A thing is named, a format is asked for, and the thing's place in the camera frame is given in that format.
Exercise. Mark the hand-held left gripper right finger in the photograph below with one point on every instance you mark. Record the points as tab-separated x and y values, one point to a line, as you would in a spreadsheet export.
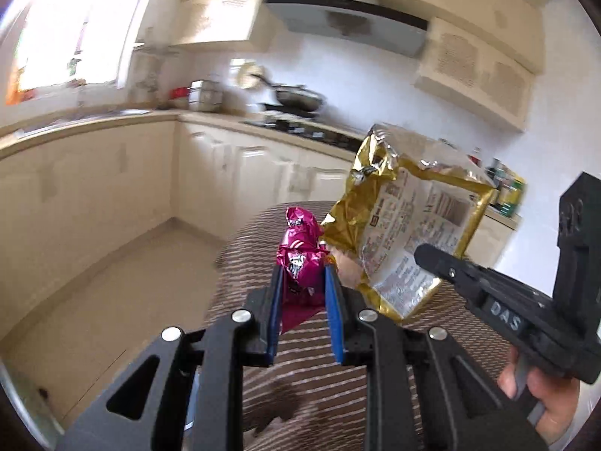
335	324

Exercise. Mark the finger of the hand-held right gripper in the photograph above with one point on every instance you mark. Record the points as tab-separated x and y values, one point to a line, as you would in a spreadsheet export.
443	265

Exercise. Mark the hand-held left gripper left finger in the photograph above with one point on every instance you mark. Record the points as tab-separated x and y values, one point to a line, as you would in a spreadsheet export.
276	319

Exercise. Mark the gold snack bag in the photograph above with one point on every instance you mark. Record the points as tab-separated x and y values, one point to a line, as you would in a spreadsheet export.
413	206

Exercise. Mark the magenta snack wrapper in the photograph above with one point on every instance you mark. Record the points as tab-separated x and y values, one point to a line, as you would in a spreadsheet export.
300	253

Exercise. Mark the person's right hand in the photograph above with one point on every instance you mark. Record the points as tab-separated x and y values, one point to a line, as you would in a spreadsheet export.
558	408

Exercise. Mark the brown polka dot tablecloth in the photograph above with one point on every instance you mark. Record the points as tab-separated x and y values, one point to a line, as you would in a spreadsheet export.
305	385

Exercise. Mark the row of condiment bottles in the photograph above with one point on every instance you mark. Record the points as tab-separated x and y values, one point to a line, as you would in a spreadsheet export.
504	188

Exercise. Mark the black gas stove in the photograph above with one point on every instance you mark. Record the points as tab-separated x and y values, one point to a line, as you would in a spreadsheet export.
305	129

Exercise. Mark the dark wok with lid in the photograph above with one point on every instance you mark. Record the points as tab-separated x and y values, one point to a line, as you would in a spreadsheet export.
298	96

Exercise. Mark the steel steamer pot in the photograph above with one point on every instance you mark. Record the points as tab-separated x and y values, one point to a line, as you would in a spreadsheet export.
205	96

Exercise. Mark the cream kitchen base cabinets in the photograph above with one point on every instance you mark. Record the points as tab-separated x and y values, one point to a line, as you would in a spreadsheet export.
84	174

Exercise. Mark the red container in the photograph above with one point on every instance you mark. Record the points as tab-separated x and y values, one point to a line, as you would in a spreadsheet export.
179	93

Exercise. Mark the cream colander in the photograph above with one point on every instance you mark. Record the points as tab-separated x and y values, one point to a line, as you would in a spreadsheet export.
248	74

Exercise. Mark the steel kitchen sink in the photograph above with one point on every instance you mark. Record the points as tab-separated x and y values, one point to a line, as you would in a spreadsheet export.
126	112

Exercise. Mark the grey range hood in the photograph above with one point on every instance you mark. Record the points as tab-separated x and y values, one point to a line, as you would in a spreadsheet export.
352	23

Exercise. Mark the kitchen window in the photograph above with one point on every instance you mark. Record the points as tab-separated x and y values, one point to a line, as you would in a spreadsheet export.
70	33

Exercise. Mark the cream lattice wall cabinet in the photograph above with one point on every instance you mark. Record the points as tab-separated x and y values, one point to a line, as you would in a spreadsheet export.
479	75
220	19

